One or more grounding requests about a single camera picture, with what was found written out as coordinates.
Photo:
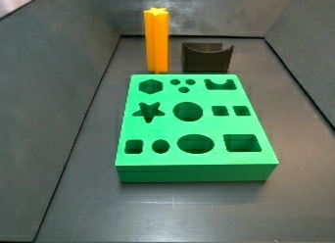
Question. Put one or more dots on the orange star-shaped peg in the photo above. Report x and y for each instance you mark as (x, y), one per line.
(157, 39)

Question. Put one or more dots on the green shape-sorting board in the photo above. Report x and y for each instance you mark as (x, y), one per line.
(192, 130)

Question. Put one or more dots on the black curved holder block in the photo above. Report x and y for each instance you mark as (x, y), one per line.
(206, 57)

